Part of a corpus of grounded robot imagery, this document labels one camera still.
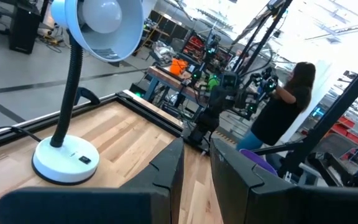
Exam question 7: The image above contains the black frame clamp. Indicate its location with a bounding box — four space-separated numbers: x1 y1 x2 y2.
74 86 101 106

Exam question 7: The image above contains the white metal bracket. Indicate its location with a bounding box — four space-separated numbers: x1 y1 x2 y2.
283 170 295 184

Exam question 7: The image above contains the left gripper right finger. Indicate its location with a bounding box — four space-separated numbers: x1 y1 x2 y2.
209 138 358 224

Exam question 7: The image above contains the purple plastic bucket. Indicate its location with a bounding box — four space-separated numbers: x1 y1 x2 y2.
239 148 279 177

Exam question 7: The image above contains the small green bucket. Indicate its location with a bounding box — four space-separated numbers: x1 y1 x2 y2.
208 77 220 91

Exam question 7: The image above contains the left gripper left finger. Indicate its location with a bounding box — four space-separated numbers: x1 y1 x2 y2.
0 138 185 224

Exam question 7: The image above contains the black floor box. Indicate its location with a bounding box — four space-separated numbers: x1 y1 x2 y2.
9 3 42 55

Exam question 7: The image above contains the wooden workbench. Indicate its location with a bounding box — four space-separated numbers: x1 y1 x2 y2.
144 66 206 108

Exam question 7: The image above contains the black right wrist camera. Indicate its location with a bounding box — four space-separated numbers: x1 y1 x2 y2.
221 72 239 90

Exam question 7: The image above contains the person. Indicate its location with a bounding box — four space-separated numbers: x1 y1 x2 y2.
236 61 317 152

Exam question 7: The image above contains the black lamp power cable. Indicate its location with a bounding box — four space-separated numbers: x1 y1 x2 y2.
0 125 42 143

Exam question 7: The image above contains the small orange bucket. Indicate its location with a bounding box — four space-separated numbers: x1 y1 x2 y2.
170 58 188 76

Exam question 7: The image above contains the white desk lamp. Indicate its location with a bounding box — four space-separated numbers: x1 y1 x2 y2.
31 0 145 187

